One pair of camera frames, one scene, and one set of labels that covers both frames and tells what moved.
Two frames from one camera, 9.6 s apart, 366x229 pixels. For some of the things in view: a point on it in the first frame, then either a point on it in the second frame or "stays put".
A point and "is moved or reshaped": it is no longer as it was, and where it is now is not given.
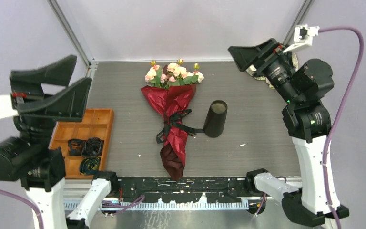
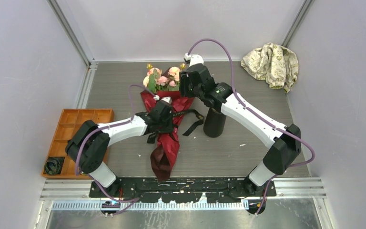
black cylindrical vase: [216, 118] stays put
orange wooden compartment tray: [96, 123] stays put
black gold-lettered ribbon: [175, 118] is moved or reshaped
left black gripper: [71, 102] → [169, 128]
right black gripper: [267, 50] → [184, 80]
